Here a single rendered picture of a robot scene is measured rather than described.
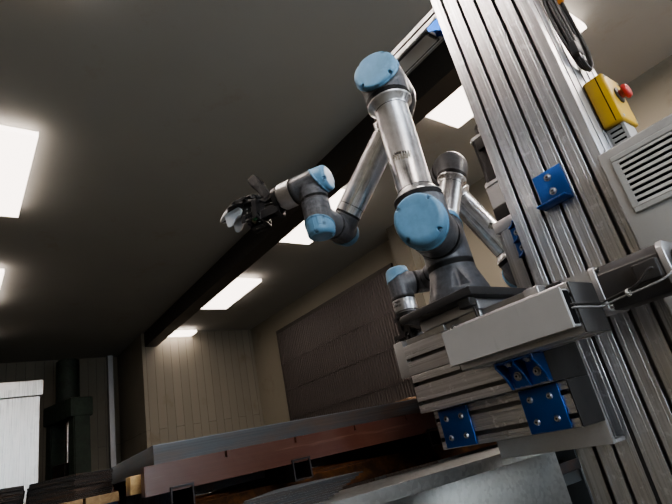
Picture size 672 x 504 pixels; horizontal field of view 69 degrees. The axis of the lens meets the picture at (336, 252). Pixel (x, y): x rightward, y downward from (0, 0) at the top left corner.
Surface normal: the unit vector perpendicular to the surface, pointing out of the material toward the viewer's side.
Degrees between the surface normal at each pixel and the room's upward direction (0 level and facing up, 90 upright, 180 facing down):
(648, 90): 90
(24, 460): 90
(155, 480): 90
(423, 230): 97
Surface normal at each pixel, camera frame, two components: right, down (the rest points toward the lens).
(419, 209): -0.43, -0.11
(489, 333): -0.79, -0.07
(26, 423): 0.58, -0.41
